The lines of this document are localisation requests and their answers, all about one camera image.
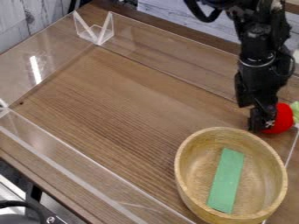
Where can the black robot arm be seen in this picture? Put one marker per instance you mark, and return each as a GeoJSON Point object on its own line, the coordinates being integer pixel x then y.
{"type": "Point", "coordinates": [261, 28]}

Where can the red plush strawberry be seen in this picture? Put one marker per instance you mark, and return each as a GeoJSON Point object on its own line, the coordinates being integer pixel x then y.
{"type": "Point", "coordinates": [287, 118]}

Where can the clear acrylic corner bracket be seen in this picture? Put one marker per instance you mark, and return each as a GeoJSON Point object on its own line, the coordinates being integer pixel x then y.
{"type": "Point", "coordinates": [94, 34]}

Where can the green rectangular block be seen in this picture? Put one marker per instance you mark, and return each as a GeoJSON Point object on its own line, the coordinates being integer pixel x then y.
{"type": "Point", "coordinates": [225, 181]}

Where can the wooden bowl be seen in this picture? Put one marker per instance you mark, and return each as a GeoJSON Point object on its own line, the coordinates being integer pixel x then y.
{"type": "Point", "coordinates": [263, 180]}

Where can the black metal table frame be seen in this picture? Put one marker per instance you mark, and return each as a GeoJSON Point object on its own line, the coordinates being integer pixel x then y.
{"type": "Point", "coordinates": [25, 204]}

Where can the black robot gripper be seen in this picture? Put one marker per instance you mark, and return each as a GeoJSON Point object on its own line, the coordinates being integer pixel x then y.
{"type": "Point", "coordinates": [257, 81]}

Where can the clear acrylic tray enclosure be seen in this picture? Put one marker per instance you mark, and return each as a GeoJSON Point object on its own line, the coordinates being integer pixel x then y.
{"type": "Point", "coordinates": [96, 115]}

